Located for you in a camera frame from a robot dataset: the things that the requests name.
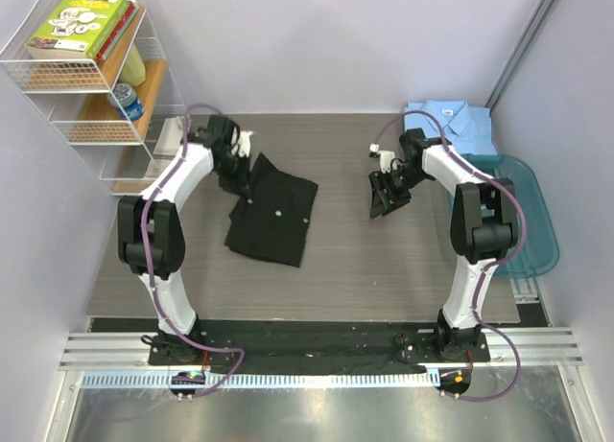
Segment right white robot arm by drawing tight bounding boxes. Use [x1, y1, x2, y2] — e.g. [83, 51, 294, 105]
[368, 128, 519, 361]

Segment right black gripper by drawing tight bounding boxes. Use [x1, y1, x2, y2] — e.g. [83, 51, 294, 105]
[367, 164, 428, 219]

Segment white slotted cable duct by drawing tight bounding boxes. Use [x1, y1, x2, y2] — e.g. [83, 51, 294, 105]
[81, 369, 440, 390]

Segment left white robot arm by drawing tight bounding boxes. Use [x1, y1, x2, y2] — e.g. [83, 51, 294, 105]
[117, 114, 253, 364]

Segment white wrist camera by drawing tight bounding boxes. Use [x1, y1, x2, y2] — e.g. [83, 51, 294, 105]
[231, 129, 253, 158]
[368, 144, 395, 174]

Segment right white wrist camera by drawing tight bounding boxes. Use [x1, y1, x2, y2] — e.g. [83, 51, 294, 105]
[368, 144, 395, 174]

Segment white paper booklet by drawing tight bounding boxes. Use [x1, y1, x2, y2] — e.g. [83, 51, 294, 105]
[153, 116, 183, 159]

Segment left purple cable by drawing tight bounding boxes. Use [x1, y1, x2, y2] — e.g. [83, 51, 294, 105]
[139, 104, 247, 396]

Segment green cover book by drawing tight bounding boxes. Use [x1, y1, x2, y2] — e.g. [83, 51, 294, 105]
[25, 0, 131, 59]

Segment blue lidded jar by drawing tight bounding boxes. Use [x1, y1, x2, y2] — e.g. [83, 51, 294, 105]
[106, 82, 144, 121]

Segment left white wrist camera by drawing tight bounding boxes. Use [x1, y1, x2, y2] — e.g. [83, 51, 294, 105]
[231, 129, 253, 158]

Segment folded light blue shirt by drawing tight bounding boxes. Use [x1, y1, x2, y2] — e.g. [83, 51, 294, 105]
[404, 100, 497, 155]

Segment red cover book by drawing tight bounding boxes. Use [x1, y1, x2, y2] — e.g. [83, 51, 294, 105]
[95, 0, 139, 63]

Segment yellow green bottle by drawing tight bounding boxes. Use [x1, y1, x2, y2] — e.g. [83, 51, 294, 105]
[119, 44, 146, 87]

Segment black long sleeve shirt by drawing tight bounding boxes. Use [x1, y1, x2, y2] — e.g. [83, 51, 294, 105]
[224, 153, 319, 268]

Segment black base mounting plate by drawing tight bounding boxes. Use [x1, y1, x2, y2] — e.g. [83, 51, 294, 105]
[141, 320, 490, 376]

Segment white wire shelf rack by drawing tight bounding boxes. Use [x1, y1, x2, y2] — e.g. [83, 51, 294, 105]
[1, 0, 186, 196]

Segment aluminium frame rail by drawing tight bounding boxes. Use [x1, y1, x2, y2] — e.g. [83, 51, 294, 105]
[59, 327, 583, 370]

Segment grey aluminium wall post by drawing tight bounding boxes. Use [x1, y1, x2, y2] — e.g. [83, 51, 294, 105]
[485, 0, 560, 112]

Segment teal plastic tray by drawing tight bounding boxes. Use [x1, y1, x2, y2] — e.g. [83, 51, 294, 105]
[442, 154, 559, 279]

